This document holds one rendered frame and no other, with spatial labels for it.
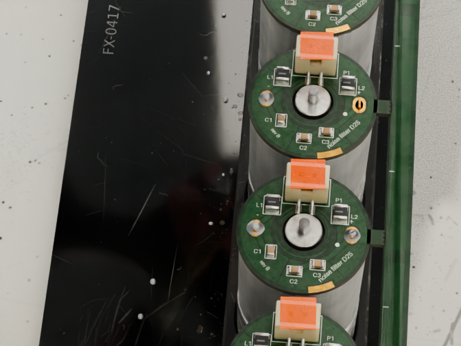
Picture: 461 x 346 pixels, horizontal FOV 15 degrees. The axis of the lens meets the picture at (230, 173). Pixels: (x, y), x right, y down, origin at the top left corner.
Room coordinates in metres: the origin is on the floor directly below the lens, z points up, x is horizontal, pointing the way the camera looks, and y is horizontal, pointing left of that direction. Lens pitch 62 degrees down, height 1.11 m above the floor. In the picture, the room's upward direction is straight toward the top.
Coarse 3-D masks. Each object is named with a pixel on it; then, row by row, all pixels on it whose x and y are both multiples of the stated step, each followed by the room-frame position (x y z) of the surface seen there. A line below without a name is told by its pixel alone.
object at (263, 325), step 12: (252, 324) 0.12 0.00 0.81; (264, 324) 0.12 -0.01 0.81; (324, 324) 0.12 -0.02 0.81; (336, 324) 0.12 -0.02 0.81; (240, 336) 0.12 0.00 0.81; (252, 336) 0.12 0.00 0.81; (264, 336) 0.12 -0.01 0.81; (324, 336) 0.12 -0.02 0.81; (336, 336) 0.12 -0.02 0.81; (348, 336) 0.12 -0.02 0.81
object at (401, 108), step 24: (408, 0) 0.19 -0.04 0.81; (408, 24) 0.19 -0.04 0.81; (408, 48) 0.18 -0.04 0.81; (408, 72) 0.18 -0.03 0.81; (408, 96) 0.17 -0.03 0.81; (408, 120) 0.17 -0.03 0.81; (408, 144) 0.16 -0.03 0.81; (408, 168) 0.16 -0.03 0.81; (408, 192) 0.15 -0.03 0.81; (408, 216) 0.15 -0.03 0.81; (384, 240) 0.14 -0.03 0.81; (408, 240) 0.14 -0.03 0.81; (384, 264) 0.14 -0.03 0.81; (408, 264) 0.14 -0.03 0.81; (384, 288) 0.13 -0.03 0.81; (408, 288) 0.13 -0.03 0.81; (384, 312) 0.13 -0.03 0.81; (384, 336) 0.12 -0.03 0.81
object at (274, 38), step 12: (264, 12) 0.19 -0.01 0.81; (264, 24) 0.19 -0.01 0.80; (276, 24) 0.19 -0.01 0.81; (372, 24) 0.19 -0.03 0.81; (264, 36) 0.19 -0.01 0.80; (276, 36) 0.19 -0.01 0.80; (288, 36) 0.19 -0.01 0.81; (336, 36) 0.19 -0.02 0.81; (348, 36) 0.19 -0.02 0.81; (360, 36) 0.19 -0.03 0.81; (372, 36) 0.19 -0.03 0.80; (264, 48) 0.19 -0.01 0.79; (276, 48) 0.19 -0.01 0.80; (288, 48) 0.19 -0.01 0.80; (348, 48) 0.19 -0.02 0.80; (360, 48) 0.19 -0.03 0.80; (372, 48) 0.19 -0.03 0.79; (264, 60) 0.19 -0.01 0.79; (360, 60) 0.19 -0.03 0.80
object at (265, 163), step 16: (304, 96) 0.17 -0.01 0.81; (320, 96) 0.17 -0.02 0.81; (304, 112) 0.17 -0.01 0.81; (320, 112) 0.17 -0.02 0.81; (256, 144) 0.16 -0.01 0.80; (368, 144) 0.17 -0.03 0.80; (256, 160) 0.16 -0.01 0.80; (272, 160) 0.16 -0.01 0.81; (288, 160) 0.16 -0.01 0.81; (336, 160) 0.16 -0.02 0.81; (352, 160) 0.16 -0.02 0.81; (256, 176) 0.16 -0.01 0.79; (272, 176) 0.16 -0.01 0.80; (336, 176) 0.16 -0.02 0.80; (352, 176) 0.16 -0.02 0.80
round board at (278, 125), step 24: (264, 72) 0.18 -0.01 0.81; (288, 72) 0.18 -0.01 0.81; (336, 72) 0.18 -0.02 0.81; (360, 72) 0.18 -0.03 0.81; (288, 96) 0.17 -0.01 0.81; (336, 96) 0.17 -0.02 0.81; (360, 96) 0.17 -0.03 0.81; (264, 120) 0.17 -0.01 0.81; (288, 120) 0.17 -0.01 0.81; (312, 120) 0.17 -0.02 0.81; (336, 120) 0.17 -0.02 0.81; (360, 120) 0.17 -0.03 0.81; (288, 144) 0.16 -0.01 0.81; (312, 144) 0.16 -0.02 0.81; (336, 144) 0.16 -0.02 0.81
